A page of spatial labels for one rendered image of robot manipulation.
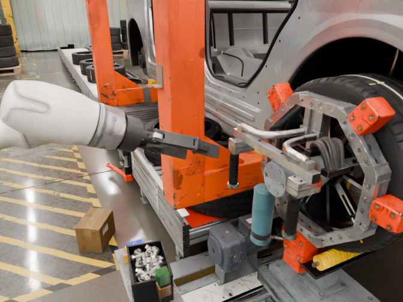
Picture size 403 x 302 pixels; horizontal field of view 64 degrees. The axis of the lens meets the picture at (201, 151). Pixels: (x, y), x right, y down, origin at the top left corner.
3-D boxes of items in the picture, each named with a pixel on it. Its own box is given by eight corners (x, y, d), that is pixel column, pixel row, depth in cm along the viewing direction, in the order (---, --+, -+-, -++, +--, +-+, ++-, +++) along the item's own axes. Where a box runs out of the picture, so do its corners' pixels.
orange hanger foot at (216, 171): (288, 181, 179) (295, 121, 165) (204, 203, 158) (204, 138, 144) (270, 168, 193) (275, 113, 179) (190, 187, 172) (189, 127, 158)
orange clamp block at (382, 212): (384, 212, 100) (412, 228, 93) (366, 219, 97) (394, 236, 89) (389, 193, 97) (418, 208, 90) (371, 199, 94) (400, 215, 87)
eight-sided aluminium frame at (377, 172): (366, 272, 109) (407, 118, 87) (352, 278, 106) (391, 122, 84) (268, 195, 154) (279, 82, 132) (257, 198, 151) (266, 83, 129)
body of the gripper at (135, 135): (108, 149, 70) (146, 158, 75) (123, 147, 63) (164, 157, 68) (115, 116, 71) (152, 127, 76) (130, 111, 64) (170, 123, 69)
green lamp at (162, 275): (171, 283, 99) (171, 273, 97) (159, 287, 97) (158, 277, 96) (167, 274, 102) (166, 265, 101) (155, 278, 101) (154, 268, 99)
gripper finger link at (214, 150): (193, 138, 70) (195, 138, 70) (217, 145, 74) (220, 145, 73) (191, 152, 70) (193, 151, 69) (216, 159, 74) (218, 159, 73)
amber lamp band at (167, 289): (172, 295, 101) (171, 285, 99) (159, 299, 99) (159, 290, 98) (167, 286, 104) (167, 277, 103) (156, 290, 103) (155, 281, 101)
